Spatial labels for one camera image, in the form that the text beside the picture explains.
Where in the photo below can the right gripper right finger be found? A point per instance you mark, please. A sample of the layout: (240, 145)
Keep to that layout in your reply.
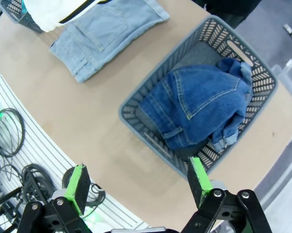
(197, 179)

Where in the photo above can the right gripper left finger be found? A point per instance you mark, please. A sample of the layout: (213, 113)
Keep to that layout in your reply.
(78, 189)

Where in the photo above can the dark blue denim shorts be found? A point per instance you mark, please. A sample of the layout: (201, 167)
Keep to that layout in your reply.
(197, 104)

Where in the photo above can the light blue denim shorts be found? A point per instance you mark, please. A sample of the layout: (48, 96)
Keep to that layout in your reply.
(100, 36)

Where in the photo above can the white shorts black trim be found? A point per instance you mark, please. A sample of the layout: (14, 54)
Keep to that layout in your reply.
(46, 14)

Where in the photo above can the grey plastic lattice basket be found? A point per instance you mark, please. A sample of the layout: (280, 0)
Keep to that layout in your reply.
(27, 23)
(136, 111)

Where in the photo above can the person in black T-shirt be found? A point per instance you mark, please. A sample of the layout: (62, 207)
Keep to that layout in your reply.
(223, 12)

